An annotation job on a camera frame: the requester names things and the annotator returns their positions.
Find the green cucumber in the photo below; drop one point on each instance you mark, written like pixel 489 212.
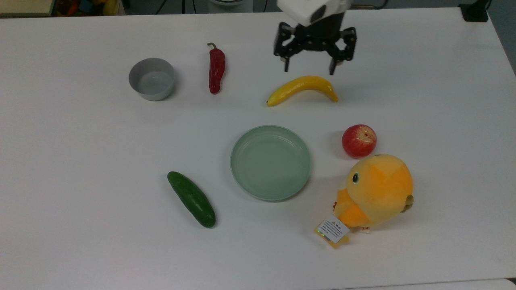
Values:
pixel 191 199

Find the black corner table clamp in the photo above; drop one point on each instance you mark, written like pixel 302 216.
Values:
pixel 475 12

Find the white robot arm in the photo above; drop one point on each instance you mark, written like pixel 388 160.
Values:
pixel 298 10

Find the white round pedestal base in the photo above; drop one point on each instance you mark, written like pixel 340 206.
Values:
pixel 231 5

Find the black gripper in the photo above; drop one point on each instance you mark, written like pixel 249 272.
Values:
pixel 320 36

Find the yellow plush dinosaur toy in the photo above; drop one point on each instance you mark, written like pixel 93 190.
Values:
pixel 379 189

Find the yellow banana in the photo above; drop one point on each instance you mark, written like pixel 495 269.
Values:
pixel 302 84

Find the pale green round plate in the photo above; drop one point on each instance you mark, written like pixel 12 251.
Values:
pixel 270 163

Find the red chili pepper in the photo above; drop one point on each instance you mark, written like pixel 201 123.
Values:
pixel 217 68

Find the tan cardboard box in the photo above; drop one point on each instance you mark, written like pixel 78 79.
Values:
pixel 24 7

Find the small grey bowl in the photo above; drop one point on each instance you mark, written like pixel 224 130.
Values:
pixel 152 82

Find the red apple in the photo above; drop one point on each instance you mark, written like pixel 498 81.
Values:
pixel 358 141

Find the bin of colourful toys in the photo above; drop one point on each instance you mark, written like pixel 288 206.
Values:
pixel 88 7

